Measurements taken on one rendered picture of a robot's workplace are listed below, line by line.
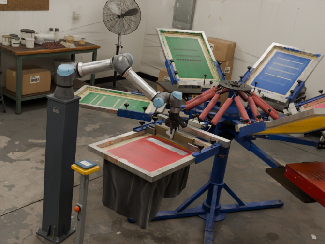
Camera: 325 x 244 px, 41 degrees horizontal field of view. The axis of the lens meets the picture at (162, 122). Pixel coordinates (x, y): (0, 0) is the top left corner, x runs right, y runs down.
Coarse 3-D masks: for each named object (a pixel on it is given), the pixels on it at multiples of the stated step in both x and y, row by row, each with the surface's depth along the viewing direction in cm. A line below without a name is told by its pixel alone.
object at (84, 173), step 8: (72, 168) 280; (80, 168) 276; (88, 168) 278; (96, 168) 280; (88, 176) 283; (80, 184) 285; (88, 184) 286; (80, 192) 287; (80, 200) 288; (80, 216) 292; (80, 224) 293; (80, 232) 295; (80, 240) 298
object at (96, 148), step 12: (132, 132) 335; (144, 132) 344; (180, 132) 349; (96, 144) 305; (108, 144) 314; (204, 144) 334; (108, 156) 292; (192, 156) 308; (132, 168) 280; (168, 168) 285; (180, 168) 295
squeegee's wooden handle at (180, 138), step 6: (156, 126) 338; (162, 126) 336; (156, 132) 339; (162, 132) 335; (174, 132) 329; (174, 138) 330; (180, 138) 326; (186, 138) 322; (192, 138) 321; (186, 144) 323; (192, 144) 321
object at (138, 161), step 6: (174, 144) 333; (162, 150) 320; (168, 150) 321; (186, 150) 326; (174, 156) 312; (180, 156) 314; (132, 162) 294; (138, 162) 296; (144, 162) 297; (162, 162) 301; (168, 162) 302; (174, 162) 303; (144, 168) 288; (150, 168) 289; (156, 168) 290
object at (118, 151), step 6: (144, 138) 336; (156, 138) 339; (126, 144) 321; (132, 144) 322; (150, 144) 327; (156, 144) 328; (108, 150) 307; (114, 150) 309; (120, 150) 310; (120, 156) 300; (126, 156) 302; (132, 156) 303
